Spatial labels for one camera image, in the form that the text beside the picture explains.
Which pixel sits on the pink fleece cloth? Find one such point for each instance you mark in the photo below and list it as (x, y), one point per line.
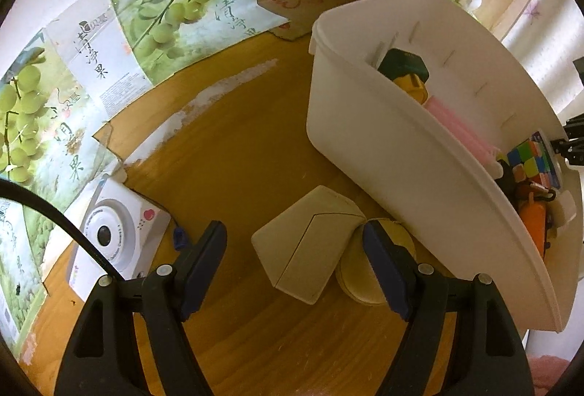
(547, 377)

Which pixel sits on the green tissue pack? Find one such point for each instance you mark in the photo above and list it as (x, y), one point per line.
(470, 2)

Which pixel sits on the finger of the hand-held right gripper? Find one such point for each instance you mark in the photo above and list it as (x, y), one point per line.
(572, 147)

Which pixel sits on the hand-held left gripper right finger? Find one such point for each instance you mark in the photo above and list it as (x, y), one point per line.
(383, 268)

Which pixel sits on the white plastic storage bin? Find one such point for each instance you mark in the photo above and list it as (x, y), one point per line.
(365, 127)

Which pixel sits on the orange round toy blue centre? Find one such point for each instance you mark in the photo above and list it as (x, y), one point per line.
(534, 218)

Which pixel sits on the green yellow toy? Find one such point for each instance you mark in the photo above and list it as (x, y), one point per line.
(401, 65)

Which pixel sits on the round beige case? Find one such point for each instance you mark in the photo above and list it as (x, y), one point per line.
(356, 282)

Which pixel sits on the multicoloured puzzle cube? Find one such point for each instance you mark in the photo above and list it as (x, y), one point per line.
(529, 158)

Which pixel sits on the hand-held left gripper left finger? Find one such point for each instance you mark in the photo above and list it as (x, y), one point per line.
(205, 268)

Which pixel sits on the small blue cap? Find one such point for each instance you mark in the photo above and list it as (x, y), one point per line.
(180, 237)

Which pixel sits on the pink tube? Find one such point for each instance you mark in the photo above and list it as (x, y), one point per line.
(456, 122)

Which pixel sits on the beige polyhedron block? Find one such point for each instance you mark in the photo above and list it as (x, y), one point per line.
(301, 241)

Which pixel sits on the grape printed cardboard sheet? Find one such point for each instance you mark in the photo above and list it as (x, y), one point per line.
(159, 12)

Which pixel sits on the white toy camera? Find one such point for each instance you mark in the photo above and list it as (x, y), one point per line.
(118, 241)

